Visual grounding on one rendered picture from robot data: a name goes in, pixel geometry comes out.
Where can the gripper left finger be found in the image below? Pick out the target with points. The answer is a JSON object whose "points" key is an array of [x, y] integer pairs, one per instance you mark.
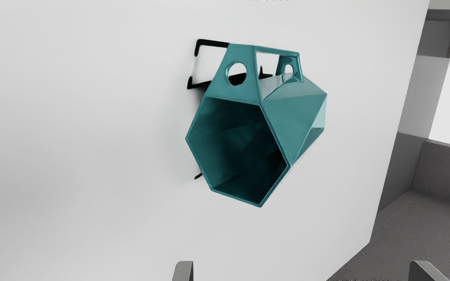
{"points": [[183, 272]]}

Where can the teal faceted mug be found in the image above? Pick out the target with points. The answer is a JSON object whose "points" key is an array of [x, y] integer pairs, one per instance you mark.
{"points": [[291, 113]]}

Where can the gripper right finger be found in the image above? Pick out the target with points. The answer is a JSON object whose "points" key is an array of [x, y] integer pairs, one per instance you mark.
{"points": [[426, 273]]}

